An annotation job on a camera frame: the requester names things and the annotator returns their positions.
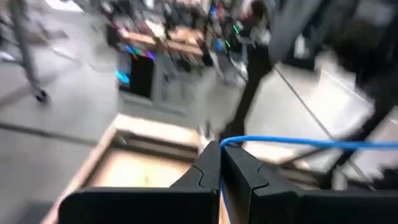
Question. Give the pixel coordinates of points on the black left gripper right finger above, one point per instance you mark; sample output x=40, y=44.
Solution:
x=311, y=208

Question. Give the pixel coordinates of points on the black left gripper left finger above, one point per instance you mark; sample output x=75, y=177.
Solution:
x=140, y=207

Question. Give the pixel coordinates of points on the computer tower with lights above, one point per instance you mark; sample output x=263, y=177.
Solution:
x=140, y=74

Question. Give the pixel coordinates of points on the person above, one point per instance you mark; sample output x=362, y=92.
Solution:
x=255, y=62

